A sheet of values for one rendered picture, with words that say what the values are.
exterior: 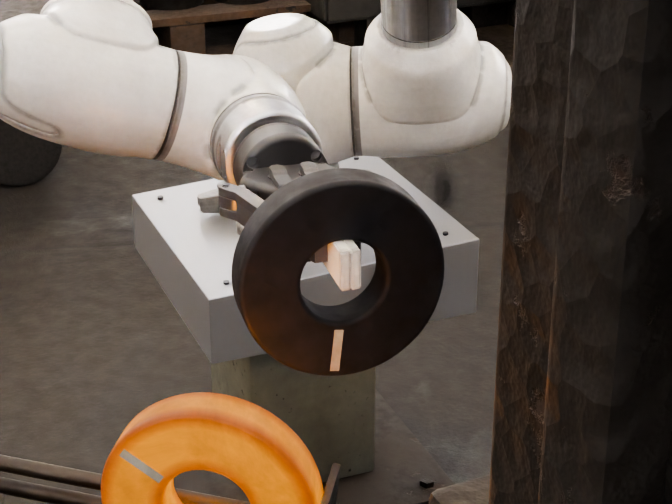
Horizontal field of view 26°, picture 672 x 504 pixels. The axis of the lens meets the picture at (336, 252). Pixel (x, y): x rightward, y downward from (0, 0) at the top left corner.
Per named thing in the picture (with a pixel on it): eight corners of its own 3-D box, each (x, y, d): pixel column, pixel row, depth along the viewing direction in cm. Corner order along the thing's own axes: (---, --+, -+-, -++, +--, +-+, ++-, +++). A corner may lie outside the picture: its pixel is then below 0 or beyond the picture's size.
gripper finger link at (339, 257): (325, 216, 108) (315, 217, 108) (351, 251, 102) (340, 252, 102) (326, 253, 109) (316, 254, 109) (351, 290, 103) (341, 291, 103)
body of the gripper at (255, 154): (323, 198, 126) (353, 237, 118) (227, 209, 124) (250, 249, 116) (322, 116, 123) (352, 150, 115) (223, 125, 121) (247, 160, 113)
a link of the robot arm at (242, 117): (212, 195, 130) (225, 219, 124) (207, 97, 126) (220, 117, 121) (311, 185, 132) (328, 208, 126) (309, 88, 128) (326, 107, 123)
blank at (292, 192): (460, 182, 104) (445, 166, 107) (247, 179, 100) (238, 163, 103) (432, 376, 110) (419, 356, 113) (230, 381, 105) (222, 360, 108)
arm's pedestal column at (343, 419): (137, 425, 241) (125, 256, 228) (359, 379, 255) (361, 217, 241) (210, 565, 208) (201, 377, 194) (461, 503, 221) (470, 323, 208)
